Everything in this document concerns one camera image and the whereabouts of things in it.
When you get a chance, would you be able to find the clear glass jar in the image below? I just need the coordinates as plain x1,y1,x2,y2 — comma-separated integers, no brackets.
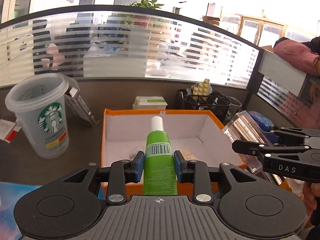
223,96,242,125

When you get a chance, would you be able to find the person in pink sleeve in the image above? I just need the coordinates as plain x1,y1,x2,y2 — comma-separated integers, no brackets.
273,36,320,131

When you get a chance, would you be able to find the operator right hand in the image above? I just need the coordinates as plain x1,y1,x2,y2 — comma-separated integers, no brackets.
303,182,320,217

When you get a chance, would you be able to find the black white carton box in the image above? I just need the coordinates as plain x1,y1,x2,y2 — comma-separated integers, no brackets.
63,75,99,127

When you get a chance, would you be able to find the white red paper card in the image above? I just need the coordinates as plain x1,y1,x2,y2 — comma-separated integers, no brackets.
0,119,21,143

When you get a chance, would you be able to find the orange cardboard box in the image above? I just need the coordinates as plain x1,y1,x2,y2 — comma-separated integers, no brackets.
100,108,247,199

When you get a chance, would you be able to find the cream cosmetic tube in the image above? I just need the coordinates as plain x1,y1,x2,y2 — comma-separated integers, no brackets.
180,150,198,161

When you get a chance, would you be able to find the black mesh organizer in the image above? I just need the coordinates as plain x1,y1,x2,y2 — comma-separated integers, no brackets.
173,89,231,122

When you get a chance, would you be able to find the blue tissue pack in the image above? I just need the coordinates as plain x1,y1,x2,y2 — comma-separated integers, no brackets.
248,111,274,132

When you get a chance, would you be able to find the beige building brick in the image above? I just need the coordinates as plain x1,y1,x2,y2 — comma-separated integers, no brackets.
191,79,212,103

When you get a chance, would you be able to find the green white medicine box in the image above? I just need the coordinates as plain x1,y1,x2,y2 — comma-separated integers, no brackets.
133,96,168,109

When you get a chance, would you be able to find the Starbucks plastic cup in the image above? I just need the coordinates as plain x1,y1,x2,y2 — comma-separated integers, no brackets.
5,73,69,159

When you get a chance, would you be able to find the clear plastic printed jar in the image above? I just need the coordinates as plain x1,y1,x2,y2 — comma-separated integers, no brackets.
129,152,137,160

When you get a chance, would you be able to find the colourful AGON desk mat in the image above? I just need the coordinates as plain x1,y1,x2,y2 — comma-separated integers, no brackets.
0,182,40,240

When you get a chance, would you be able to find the green tube white cap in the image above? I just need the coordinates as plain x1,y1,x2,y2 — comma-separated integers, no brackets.
143,116,177,196

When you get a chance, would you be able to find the potted green plant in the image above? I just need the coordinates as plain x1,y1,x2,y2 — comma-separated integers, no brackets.
130,0,164,9

